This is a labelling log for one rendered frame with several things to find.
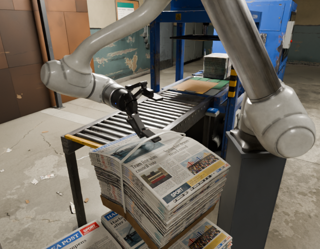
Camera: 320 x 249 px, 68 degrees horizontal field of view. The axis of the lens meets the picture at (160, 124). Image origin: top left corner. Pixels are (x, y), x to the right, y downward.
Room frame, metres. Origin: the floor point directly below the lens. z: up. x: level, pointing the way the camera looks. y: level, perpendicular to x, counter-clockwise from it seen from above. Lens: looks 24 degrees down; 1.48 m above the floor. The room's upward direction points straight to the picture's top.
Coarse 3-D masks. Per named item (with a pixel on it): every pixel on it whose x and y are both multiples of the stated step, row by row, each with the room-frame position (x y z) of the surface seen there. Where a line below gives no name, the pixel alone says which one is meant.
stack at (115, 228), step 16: (96, 224) 0.62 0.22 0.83; (112, 224) 0.62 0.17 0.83; (128, 224) 0.62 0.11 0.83; (208, 224) 0.62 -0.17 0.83; (64, 240) 0.55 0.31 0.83; (80, 240) 0.55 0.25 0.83; (96, 240) 0.55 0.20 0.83; (112, 240) 0.55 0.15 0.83; (128, 240) 0.55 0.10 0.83; (192, 240) 0.55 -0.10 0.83; (208, 240) 0.55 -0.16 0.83; (224, 240) 0.55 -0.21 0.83
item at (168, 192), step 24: (192, 144) 0.73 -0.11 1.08; (144, 168) 0.58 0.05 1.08; (168, 168) 0.60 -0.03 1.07; (192, 168) 0.61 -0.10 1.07; (216, 168) 0.62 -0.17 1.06; (144, 192) 0.52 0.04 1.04; (168, 192) 0.51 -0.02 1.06; (192, 192) 0.52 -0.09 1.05; (216, 192) 0.62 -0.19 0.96; (144, 216) 0.54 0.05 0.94; (168, 216) 0.47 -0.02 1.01; (192, 216) 0.56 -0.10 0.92; (168, 240) 0.49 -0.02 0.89
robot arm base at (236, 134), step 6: (234, 132) 0.96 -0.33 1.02; (240, 132) 0.90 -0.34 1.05; (240, 138) 0.89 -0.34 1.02; (246, 138) 0.86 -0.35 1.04; (252, 138) 0.85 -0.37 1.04; (240, 144) 0.86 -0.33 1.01; (246, 144) 0.84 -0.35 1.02; (252, 144) 0.84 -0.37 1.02; (258, 144) 0.83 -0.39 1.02; (246, 150) 0.81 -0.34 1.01; (252, 150) 0.82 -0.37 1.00; (258, 150) 0.82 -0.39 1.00; (264, 150) 0.82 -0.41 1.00
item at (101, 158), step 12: (156, 132) 0.84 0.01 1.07; (108, 144) 0.80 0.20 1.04; (120, 144) 0.77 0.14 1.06; (132, 144) 0.74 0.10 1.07; (144, 144) 0.73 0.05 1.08; (96, 156) 0.71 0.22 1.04; (108, 156) 0.66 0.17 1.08; (96, 168) 0.73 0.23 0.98; (108, 168) 0.66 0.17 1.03; (108, 180) 0.67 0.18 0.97; (108, 192) 0.69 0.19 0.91; (120, 204) 0.63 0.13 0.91
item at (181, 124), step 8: (208, 96) 2.20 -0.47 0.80; (200, 104) 1.97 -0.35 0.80; (208, 104) 2.08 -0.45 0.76; (192, 112) 1.78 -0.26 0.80; (200, 112) 1.92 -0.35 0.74; (176, 120) 1.62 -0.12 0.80; (184, 120) 1.64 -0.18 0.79; (192, 120) 1.77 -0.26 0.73; (168, 128) 1.47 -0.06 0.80; (176, 128) 1.53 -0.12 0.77; (184, 128) 1.65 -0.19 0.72
